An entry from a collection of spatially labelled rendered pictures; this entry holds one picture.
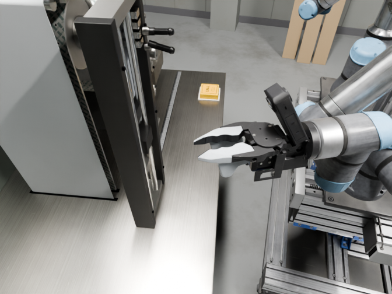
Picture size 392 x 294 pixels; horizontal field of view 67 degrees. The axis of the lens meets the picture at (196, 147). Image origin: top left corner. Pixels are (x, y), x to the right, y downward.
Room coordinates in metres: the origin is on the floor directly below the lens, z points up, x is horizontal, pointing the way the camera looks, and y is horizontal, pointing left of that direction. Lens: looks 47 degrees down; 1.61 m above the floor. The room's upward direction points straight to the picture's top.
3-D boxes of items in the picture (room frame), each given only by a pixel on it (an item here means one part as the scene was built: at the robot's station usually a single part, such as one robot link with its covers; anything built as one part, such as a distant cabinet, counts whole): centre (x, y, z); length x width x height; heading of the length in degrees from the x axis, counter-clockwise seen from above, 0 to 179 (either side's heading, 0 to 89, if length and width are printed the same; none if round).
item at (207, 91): (0.95, -0.05, 0.91); 0.07 x 0.07 x 0.02; 84
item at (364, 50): (1.06, -0.67, 0.98); 0.13 x 0.12 x 0.14; 139
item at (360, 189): (0.58, -0.54, 0.87); 0.15 x 0.15 x 0.10
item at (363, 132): (0.40, -0.31, 1.21); 0.11 x 0.08 x 0.09; 101
